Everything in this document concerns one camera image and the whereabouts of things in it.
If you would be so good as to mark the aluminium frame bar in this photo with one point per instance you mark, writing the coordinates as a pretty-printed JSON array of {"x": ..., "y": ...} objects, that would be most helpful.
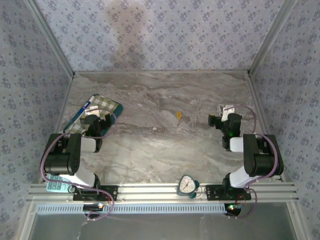
[
  {"x": 257, "y": 100},
  {"x": 63, "y": 100}
]

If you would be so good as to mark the aluminium frame post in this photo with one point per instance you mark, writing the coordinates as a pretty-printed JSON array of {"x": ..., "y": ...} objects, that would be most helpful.
[
  {"x": 271, "y": 37},
  {"x": 51, "y": 37}
]

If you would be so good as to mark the black controller board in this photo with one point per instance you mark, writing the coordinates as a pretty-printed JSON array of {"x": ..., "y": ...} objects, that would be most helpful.
[
  {"x": 93, "y": 207},
  {"x": 233, "y": 208}
]

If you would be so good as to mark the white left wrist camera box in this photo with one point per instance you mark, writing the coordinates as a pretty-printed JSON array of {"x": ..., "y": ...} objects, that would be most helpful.
[{"x": 92, "y": 110}]

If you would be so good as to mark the aluminium mounting rail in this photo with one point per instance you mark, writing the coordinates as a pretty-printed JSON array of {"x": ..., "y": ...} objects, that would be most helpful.
[{"x": 150, "y": 192}]

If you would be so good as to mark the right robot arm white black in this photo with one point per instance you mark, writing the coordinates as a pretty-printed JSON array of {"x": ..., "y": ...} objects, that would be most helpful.
[{"x": 262, "y": 160}]

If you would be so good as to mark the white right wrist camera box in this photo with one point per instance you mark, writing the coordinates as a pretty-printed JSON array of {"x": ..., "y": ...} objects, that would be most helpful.
[{"x": 226, "y": 112}]

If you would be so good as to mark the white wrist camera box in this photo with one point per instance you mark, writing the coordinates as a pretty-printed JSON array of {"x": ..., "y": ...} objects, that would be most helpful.
[
  {"x": 226, "y": 112},
  {"x": 92, "y": 110}
]

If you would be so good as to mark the green checkered teal pouch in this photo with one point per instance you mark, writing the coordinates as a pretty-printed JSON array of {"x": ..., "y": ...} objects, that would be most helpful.
[{"x": 105, "y": 103}]

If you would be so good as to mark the teal triangular dial clock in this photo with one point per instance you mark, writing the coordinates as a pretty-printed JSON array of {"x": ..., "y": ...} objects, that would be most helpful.
[{"x": 186, "y": 186}]

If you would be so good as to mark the light teal calculator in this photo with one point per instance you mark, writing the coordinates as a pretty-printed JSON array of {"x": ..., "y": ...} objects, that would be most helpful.
[{"x": 55, "y": 185}]

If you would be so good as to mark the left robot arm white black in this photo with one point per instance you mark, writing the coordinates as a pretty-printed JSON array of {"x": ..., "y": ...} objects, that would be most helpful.
[{"x": 65, "y": 160}]

